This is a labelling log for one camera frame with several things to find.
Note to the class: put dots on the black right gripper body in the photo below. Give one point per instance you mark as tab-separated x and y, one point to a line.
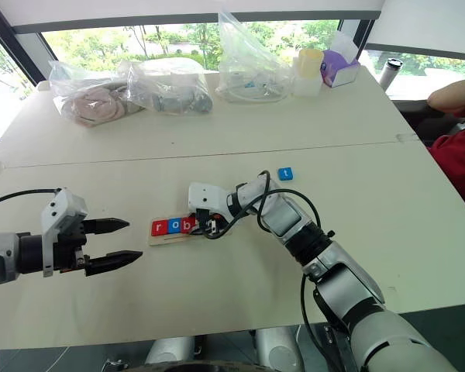
214	224

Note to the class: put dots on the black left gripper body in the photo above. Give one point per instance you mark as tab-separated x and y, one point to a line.
67	253

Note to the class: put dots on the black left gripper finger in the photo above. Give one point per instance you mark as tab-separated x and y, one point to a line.
106	225
112	260

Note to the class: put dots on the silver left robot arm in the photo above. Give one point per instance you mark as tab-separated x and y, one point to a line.
2	253

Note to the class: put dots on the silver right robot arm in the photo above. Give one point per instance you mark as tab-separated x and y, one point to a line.
356	279

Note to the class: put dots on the person's bare forearm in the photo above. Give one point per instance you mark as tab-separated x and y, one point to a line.
455	95

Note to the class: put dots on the red letter b block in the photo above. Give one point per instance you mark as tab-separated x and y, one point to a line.
187	226

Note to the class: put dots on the blue letter o block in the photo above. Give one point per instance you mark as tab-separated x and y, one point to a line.
174	227

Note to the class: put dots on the wooden letter tray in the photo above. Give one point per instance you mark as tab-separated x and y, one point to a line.
170	240

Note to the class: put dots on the red letter r block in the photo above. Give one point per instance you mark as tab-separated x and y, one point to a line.
159	228

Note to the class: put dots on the blue letter t block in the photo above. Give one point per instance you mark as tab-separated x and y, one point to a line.
285	174

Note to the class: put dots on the silver rounded robot leg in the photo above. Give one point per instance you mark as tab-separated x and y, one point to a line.
170	348
279	348

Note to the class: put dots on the plastic bag with pink cloth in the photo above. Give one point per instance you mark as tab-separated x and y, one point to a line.
93	102

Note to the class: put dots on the plastic bag with grey items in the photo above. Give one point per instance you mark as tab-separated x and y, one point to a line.
170	91

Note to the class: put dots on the white translucent plastic box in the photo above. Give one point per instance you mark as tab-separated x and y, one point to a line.
306	86

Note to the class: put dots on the pale yellow plastic cup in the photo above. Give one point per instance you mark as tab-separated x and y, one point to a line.
311	62

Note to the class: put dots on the purple tissue box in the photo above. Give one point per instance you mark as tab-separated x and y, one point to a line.
339	71

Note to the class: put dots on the silver bottle with black cap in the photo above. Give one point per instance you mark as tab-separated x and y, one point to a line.
389	75

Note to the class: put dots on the person's red shirt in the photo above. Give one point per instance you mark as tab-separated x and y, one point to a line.
461	166

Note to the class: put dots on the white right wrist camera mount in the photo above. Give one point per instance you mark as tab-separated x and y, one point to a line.
207	195

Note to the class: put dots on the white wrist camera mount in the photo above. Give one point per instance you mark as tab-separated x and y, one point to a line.
207	195
60	211

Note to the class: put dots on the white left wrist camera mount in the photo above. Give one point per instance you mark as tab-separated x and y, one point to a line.
60	211

